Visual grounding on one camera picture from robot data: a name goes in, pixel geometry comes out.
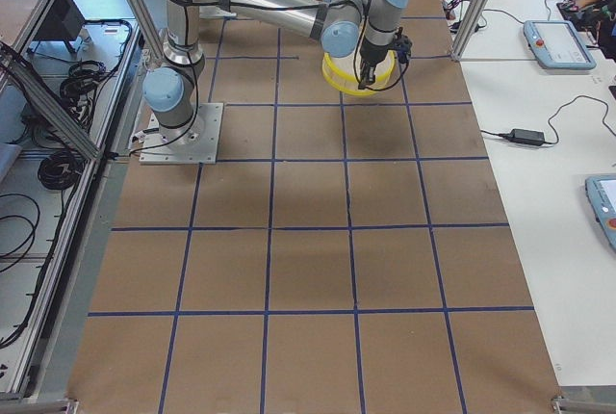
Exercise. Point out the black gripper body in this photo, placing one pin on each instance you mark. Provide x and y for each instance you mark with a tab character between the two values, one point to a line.
371	56

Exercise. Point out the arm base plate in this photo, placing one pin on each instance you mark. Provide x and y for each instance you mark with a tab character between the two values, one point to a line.
184	146

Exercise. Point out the blue teach pendant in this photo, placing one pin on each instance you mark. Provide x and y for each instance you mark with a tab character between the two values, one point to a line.
600	191
557	45

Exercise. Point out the black power adapter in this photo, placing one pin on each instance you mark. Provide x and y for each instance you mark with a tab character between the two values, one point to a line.
524	136

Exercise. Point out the blue teach pendant far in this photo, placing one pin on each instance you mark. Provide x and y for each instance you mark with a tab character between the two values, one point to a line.
557	45

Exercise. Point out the yellow top steamer layer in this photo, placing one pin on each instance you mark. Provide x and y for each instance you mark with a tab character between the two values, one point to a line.
342	74

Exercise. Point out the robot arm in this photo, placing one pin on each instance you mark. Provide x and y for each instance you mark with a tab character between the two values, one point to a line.
268	74

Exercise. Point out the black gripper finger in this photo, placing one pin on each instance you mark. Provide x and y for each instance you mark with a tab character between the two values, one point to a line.
367	76

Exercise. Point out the blue teach pendant near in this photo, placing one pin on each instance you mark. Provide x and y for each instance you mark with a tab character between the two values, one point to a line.
600	191

